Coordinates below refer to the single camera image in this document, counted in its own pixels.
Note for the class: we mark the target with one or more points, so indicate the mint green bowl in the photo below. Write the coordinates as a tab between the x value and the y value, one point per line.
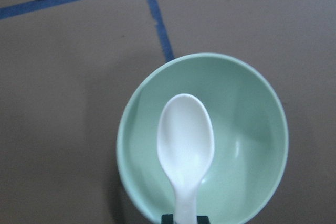
250	130

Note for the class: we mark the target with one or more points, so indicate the white plastic spoon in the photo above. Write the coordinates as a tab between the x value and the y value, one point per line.
185	148

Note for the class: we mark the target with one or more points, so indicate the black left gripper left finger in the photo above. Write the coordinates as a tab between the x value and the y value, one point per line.
167	219

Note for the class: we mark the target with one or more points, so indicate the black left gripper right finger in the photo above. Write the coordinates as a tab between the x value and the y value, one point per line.
202	220

